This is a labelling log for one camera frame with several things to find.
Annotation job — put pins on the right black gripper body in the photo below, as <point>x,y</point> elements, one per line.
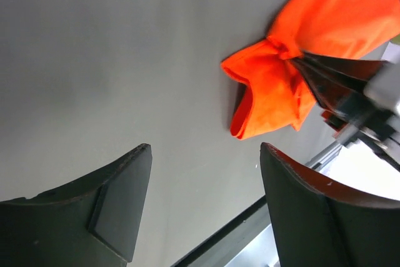
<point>374,118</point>

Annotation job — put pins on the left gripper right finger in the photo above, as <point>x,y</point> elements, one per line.
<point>318,221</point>

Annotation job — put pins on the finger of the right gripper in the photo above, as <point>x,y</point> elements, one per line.
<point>351,73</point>
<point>330,96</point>

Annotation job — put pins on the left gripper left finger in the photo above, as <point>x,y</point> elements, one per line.
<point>91,221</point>

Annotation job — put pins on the orange t shirt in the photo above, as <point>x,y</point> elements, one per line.
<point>276,94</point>

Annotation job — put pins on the aluminium frame rail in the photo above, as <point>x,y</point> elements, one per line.
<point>325,157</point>

